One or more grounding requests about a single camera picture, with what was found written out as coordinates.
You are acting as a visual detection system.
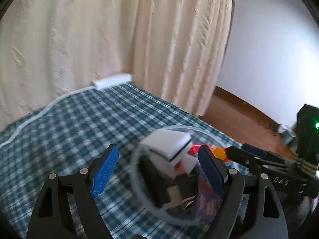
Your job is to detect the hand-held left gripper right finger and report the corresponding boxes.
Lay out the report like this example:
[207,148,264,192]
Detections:
[198,144,289,239]

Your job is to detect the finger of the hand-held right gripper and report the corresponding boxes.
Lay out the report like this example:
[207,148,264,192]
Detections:
[242,143,291,165]
[225,146,289,170]

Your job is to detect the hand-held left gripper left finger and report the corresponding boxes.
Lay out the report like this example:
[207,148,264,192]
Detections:
[26,144,119,239]

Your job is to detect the orange toy block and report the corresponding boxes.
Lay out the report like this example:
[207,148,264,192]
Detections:
[212,147,228,160]

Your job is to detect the red card box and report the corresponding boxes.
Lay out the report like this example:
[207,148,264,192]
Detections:
[188,144,203,156]

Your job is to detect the clear plastic container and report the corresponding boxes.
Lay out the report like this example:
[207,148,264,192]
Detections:
[130,126,240,227]

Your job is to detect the blue printed box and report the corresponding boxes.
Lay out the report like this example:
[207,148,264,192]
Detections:
[194,174,223,221]

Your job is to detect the short white sponge black stripe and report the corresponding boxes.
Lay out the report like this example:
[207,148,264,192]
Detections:
[140,129,192,168]

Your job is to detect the pale crumpled floor litter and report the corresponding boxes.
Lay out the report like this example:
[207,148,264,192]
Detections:
[276,123,298,145]

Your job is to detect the blue plaid tablecloth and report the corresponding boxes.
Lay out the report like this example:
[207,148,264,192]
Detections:
[0,82,243,239]

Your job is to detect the white power strip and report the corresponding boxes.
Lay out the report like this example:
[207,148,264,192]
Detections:
[91,73,132,90]

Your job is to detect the cream patterned curtain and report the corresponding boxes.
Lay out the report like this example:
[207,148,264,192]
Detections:
[0,0,236,130]

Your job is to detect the white power cable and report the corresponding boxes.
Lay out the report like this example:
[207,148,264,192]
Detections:
[0,86,96,150]

